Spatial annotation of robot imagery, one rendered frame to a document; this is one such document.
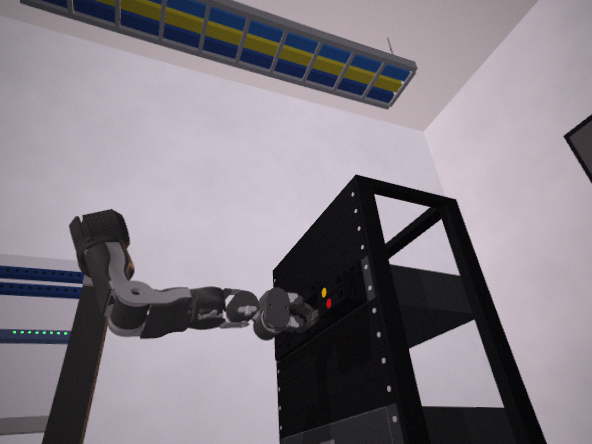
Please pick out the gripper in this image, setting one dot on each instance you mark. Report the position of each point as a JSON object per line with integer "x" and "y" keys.
{"x": 276, "y": 315}

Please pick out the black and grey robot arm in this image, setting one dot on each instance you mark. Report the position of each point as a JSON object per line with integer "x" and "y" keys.
{"x": 111, "y": 268}

